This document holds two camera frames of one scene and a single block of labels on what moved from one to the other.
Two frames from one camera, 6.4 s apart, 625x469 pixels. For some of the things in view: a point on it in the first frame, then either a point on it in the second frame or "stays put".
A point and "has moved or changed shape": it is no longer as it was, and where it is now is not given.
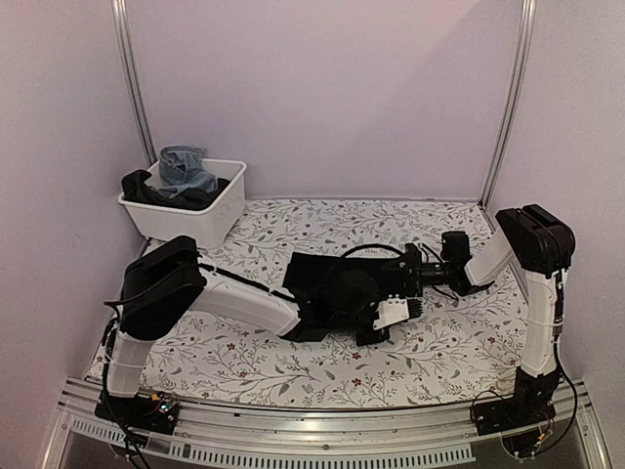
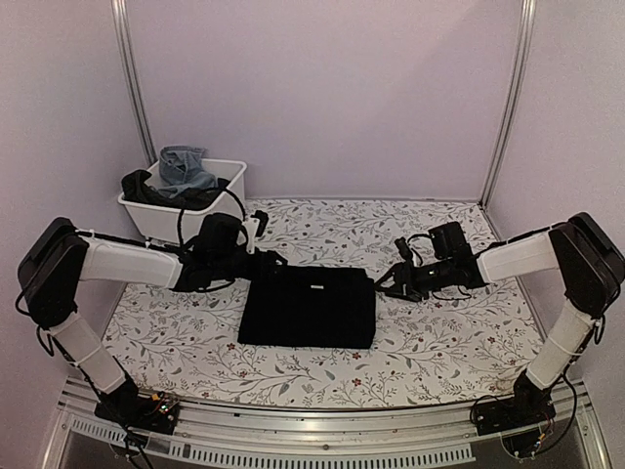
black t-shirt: [299, 270] has moved or changed shape
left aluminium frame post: [131, 79] stays put
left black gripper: [375, 339] to [267, 259]
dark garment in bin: [135, 189] stays put
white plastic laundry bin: [208, 227] stays put
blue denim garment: [181, 167] stays put
